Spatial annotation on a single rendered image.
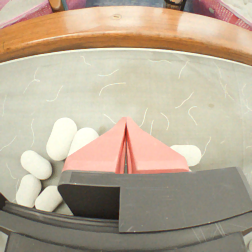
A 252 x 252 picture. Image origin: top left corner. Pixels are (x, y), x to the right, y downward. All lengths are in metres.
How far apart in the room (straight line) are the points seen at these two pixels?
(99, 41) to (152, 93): 0.08
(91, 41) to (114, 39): 0.02
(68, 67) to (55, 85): 0.02
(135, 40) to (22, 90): 0.14
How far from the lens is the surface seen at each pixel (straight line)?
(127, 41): 0.18
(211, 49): 0.20
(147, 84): 0.16
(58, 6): 0.23
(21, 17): 0.27
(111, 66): 0.17
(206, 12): 0.34
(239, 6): 0.41
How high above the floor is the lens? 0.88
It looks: 76 degrees down
